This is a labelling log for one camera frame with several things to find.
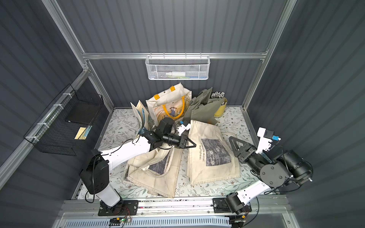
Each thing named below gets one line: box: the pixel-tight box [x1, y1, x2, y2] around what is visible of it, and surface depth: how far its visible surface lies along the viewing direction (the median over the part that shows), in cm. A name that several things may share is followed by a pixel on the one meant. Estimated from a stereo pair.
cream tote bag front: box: [123, 145, 183, 199], surface depth 77 cm
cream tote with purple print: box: [187, 119, 241, 186], surface depth 79 cm
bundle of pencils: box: [211, 91, 225, 99], surface depth 107 cm
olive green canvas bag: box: [182, 86, 224, 125], surface depth 91 cm
